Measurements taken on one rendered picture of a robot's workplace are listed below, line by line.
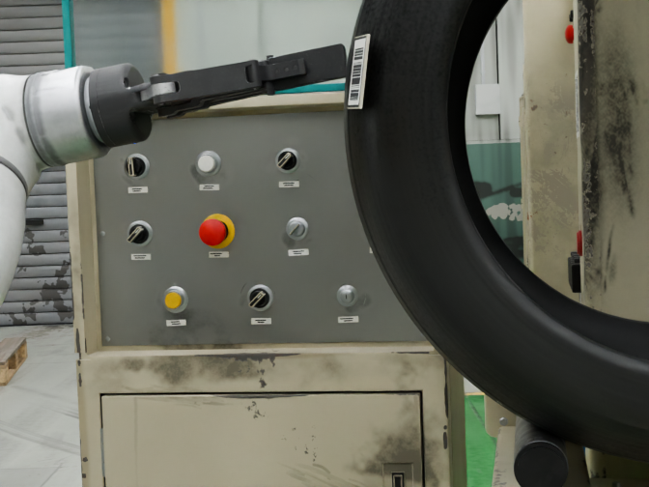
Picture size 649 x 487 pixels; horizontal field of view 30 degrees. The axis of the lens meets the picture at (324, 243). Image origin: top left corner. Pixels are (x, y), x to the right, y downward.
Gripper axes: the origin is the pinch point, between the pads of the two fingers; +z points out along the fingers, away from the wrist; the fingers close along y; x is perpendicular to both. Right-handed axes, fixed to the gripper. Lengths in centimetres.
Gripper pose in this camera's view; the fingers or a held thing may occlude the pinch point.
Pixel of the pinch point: (309, 67)
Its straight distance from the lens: 112.3
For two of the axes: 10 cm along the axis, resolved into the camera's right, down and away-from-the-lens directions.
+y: 1.6, -0.6, 9.8
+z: 9.7, -1.7, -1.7
